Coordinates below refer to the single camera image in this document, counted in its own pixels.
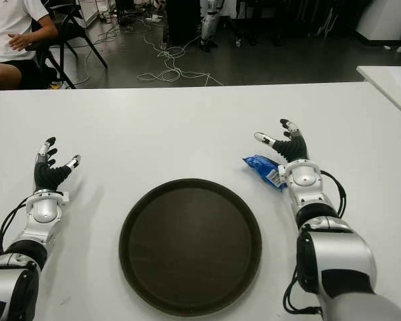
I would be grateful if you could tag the white side table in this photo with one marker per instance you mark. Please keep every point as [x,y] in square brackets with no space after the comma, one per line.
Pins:
[377,80]

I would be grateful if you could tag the round dark brown tray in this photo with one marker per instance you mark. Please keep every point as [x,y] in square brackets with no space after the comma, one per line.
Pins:
[190,244]

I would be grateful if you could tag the seated person in white shirt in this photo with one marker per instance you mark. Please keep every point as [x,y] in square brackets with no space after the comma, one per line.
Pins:
[6,30]

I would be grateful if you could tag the left silver black robot arm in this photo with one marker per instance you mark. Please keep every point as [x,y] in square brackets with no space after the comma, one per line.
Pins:
[43,210]

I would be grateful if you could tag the black chair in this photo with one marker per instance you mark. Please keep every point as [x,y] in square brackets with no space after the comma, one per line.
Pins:
[70,28]

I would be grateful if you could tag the white machine housing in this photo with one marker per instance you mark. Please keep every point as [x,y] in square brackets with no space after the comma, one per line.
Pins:
[384,16]

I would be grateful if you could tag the blue Oreo snack packet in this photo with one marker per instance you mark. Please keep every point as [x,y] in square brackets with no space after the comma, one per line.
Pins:
[259,165]

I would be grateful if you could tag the black stand with casters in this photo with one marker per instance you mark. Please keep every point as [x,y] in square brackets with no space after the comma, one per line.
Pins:
[238,42]

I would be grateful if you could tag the right silver black robot arm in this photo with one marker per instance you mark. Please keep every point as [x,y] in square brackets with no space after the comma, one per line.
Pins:
[341,257]

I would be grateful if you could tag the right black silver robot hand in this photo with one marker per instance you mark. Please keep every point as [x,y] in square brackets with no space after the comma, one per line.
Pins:
[294,148]

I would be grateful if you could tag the folded silver metal frame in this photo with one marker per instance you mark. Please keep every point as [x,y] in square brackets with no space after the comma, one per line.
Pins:
[327,25]

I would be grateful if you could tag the black cabinet on casters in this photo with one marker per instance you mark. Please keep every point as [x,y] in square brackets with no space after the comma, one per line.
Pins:
[183,20]

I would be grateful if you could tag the black white soccer ball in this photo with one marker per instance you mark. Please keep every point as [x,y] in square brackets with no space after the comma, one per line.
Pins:
[158,3]

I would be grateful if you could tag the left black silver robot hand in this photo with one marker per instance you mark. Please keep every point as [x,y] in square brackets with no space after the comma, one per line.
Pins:
[46,176]

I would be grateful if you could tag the standing silver humanoid robot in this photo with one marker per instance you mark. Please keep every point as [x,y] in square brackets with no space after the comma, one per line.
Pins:
[208,26]

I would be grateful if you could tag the white power strip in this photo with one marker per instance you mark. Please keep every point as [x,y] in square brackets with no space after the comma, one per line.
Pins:
[153,19]

